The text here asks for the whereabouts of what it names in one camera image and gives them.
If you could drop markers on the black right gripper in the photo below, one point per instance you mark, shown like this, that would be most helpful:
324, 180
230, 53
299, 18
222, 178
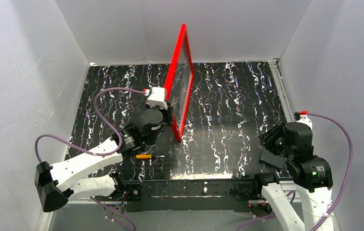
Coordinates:
273, 140

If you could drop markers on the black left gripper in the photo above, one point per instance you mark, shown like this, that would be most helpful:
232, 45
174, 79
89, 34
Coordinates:
169, 114

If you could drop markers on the orange handled screwdriver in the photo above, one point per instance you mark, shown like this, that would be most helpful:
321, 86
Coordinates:
148, 156

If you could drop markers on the red picture frame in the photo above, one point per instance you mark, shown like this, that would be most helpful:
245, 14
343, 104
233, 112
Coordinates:
179, 82

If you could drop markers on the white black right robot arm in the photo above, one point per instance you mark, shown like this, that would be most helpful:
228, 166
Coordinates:
311, 175

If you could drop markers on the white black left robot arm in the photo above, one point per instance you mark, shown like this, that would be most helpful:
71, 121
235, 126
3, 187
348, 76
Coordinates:
68, 180

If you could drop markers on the dark grey card sheet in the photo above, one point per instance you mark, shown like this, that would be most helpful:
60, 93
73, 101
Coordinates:
272, 160

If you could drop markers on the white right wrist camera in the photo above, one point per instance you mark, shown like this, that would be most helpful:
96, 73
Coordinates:
302, 117

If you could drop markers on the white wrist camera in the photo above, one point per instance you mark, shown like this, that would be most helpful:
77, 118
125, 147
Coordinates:
302, 117
156, 96

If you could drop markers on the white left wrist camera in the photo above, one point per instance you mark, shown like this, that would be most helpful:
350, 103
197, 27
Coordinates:
156, 96

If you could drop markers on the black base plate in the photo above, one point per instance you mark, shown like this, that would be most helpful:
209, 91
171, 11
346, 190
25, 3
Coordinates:
182, 195

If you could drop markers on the aluminium rail front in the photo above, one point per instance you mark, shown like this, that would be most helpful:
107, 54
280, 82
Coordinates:
299, 205

